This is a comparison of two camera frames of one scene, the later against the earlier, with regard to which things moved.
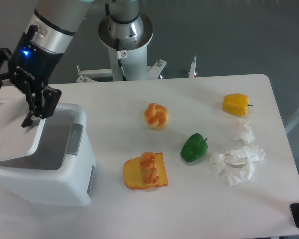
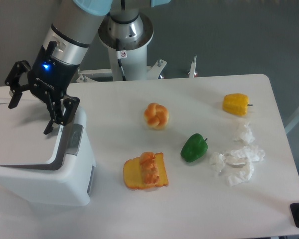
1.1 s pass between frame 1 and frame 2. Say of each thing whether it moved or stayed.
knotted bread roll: stayed
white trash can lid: moved
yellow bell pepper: stayed
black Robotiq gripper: moved
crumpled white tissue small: stayed
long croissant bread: stayed
